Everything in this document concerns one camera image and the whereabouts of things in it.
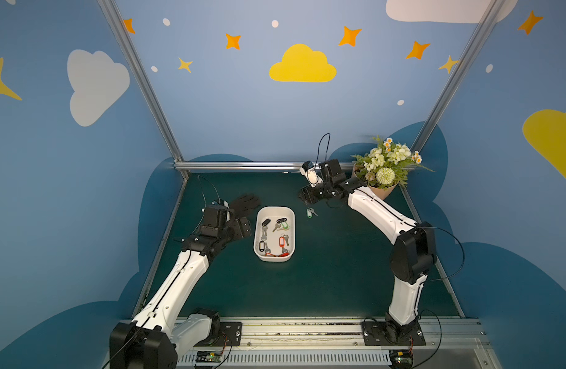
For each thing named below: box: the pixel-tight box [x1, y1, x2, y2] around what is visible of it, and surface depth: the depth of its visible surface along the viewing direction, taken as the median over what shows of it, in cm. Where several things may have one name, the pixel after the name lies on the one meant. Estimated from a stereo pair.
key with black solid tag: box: [260, 218, 272, 241], surface depth 103 cm
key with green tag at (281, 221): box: [272, 216, 290, 233], surface depth 104 cm
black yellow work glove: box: [229, 193, 261, 220], surface depth 113 cm
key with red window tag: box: [278, 234, 290, 249], surface depth 98 cm
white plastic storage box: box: [253, 205, 297, 263], surface depth 100 cm
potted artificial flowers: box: [350, 134, 437, 201], surface depth 88 cm
